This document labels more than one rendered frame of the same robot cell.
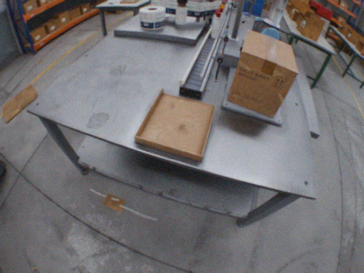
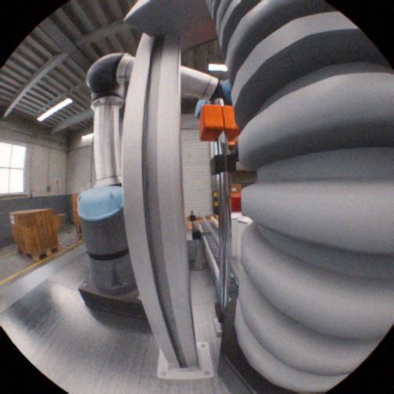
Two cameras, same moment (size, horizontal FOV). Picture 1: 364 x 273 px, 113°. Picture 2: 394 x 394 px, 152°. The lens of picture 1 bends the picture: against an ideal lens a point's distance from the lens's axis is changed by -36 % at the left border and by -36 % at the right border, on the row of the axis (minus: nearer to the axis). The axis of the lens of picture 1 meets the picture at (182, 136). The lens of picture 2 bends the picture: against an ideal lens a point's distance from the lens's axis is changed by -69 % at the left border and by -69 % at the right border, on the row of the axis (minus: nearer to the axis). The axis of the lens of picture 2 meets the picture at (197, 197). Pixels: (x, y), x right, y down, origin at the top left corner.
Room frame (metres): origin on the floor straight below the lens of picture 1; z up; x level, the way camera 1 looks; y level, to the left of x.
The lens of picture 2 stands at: (1.62, -0.34, 1.11)
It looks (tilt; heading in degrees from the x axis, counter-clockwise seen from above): 3 degrees down; 164
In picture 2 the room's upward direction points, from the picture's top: 3 degrees counter-clockwise
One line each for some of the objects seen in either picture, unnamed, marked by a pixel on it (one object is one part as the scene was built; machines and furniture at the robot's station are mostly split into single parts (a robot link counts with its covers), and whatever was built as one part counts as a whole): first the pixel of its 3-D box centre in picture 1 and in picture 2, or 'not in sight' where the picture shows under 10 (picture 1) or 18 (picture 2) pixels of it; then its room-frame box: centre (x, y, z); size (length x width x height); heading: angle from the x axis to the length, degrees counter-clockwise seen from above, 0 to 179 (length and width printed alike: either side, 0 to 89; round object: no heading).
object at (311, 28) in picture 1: (310, 24); not in sight; (2.58, -1.69, 0.97); 0.51 x 0.39 x 0.37; 80
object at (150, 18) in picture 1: (152, 17); not in sight; (1.46, 0.33, 0.95); 0.20 x 0.20 x 0.14
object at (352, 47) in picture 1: (345, 53); not in sight; (4.17, -4.22, 0.39); 2.20 x 0.80 x 0.78; 165
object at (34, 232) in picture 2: not in sight; (32, 231); (-0.96, -3.27, 0.45); 1.20 x 0.84 x 0.89; 76
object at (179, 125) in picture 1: (179, 119); (203, 221); (0.50, 0.02, 0.85); 0.30 x 0.26 x 0.04; 168
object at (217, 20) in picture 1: (216, 25); (235, 238); (1.31, -0.16, 0.98); 0.05 x 0.05 x 0.20
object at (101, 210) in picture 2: (261, 26); (103, 216); (1.27, -0.46, 1.06); 0.13 x 0.12 x 0.14; 2
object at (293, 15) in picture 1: (298, 12); not in sight; (3.42, -1.88, 0.97); 0.45 x 0.38 x 0.37; 77
